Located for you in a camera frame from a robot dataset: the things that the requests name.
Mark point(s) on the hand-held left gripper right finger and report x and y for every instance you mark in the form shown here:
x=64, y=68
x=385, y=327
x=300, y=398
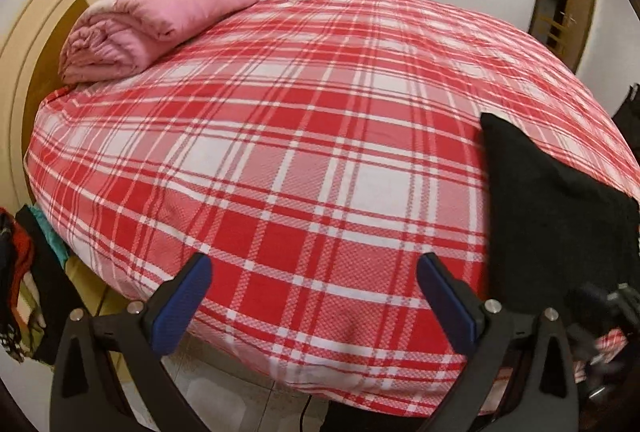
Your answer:
x=447, y=299

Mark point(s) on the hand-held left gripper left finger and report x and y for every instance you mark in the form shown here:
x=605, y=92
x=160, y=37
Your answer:
x=182, y=299

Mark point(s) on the black pants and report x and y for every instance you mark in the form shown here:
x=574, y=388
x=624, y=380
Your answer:
x=540, y=212

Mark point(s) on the pile of colourful clothes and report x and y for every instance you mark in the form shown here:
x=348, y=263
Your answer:
x=30, y=272

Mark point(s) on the red plaid bed sheet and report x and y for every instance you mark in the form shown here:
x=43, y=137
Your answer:
x=300, y=137

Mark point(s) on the black bag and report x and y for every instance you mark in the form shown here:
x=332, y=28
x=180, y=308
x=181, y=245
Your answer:
x=629, y=109

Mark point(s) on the pink folded quilt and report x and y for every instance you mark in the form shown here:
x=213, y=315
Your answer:
x=150, y=17

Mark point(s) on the cream round headboard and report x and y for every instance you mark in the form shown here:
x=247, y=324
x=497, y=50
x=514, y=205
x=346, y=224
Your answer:
x=30, y=37

